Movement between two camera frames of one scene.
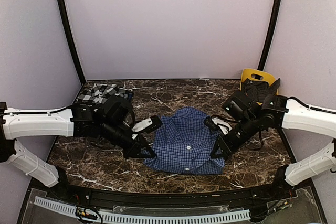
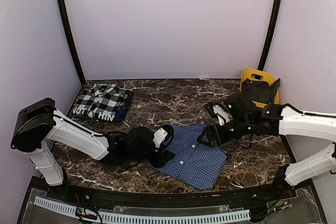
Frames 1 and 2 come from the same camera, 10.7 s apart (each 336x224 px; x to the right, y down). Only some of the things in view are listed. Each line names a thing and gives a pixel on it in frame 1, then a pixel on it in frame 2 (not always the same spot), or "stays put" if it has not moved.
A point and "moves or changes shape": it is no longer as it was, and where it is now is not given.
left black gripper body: x=131 y=150 to x=158 y=162
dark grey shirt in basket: x=257 y=91 stays put
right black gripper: x=226 y=146 to x=214 y=129
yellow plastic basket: x=269 y=77 stays put
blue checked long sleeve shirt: x=183 y=142 moves or changes shape
